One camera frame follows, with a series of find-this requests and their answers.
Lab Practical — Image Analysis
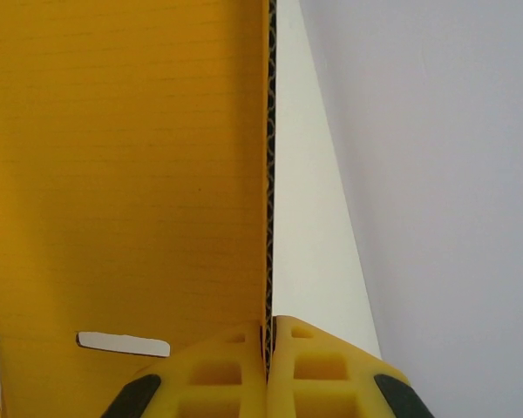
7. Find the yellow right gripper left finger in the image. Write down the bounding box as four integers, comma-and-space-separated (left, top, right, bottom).
98, 319, 269, 418

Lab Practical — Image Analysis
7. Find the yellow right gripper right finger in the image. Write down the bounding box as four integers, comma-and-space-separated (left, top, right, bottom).
266, 314, 431, 418

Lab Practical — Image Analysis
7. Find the yellow cardboard box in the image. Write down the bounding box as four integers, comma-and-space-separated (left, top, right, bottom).
0, 0, 384, 418

